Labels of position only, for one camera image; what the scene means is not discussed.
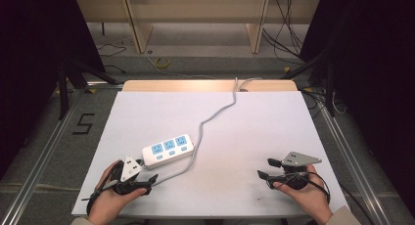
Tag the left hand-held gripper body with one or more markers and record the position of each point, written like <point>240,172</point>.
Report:
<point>130,172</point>

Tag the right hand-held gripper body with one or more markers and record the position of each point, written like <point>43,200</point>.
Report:
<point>295,172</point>

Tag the white power strip blue sockets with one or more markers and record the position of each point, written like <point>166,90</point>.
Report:
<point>168,150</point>

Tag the person's right hand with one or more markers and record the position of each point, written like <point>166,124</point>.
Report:
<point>306,197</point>

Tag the person's left hand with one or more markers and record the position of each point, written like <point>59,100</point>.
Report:
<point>109,202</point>

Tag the white table board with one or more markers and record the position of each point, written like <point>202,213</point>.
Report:
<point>248,137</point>

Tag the wooden table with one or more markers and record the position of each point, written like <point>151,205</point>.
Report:
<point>182,85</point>

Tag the black metal stand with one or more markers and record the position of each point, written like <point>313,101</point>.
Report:
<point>67,84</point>
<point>329,88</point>

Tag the yellow tape roll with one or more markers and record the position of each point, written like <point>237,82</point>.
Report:
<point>162,62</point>

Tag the black curtain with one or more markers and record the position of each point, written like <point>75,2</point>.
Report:
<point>375,71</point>
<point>32,55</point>

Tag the metal floor rail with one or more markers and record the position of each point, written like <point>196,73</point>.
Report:
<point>42,153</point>
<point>352,159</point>

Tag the wooden desk frame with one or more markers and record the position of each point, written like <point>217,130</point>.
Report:
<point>195,9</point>

